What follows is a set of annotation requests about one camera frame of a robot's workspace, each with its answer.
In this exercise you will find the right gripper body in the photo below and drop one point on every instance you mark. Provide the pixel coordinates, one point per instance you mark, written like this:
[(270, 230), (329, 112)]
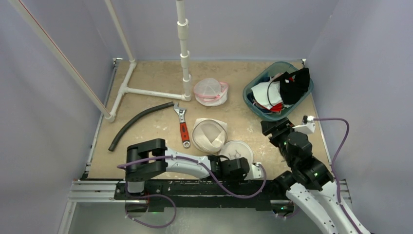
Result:
[(276, 127)]

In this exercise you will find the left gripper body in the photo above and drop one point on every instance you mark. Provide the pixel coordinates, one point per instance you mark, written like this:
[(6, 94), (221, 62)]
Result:
[(239, 177)]

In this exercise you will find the teal plastic bin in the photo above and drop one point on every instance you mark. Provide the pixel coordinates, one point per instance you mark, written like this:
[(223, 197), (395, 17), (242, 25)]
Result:
[(273, 70)]

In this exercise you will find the pink-trimmed mesh laundry bag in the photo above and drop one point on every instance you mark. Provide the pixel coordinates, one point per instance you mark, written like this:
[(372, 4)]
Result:
[(210, 92)]

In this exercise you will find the red and black bra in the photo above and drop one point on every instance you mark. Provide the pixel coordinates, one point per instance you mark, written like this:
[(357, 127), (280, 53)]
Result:
[(277, 108)]

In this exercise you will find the pale mint green bra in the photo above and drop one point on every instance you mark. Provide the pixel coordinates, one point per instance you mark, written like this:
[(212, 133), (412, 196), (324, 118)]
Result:
[(267, 94)]

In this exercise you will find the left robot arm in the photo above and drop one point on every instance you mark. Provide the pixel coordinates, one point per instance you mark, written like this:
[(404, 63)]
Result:
[(152, 158)]

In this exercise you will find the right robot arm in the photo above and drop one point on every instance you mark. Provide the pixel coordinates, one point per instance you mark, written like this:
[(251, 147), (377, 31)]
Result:
[(310, 185)]

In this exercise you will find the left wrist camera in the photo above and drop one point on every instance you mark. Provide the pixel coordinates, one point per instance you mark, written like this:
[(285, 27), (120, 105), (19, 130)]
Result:
[(255, 171)]

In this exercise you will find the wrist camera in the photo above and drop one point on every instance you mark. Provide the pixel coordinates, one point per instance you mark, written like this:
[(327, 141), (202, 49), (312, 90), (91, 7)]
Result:
[(307, 126), (255, 171)]

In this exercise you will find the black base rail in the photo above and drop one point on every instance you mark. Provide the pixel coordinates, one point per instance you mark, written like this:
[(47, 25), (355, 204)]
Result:
[(159, 193)]

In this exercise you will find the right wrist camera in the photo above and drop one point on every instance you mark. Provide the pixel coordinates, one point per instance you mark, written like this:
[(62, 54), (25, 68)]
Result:
[(307, 126)]

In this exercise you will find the red-handled adjustable wrench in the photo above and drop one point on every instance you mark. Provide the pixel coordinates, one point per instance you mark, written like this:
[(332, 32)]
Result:
[(182, 125)]

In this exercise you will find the white PVC pipe frame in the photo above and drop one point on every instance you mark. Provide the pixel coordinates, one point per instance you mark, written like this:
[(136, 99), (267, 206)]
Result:
[(182, 28)]

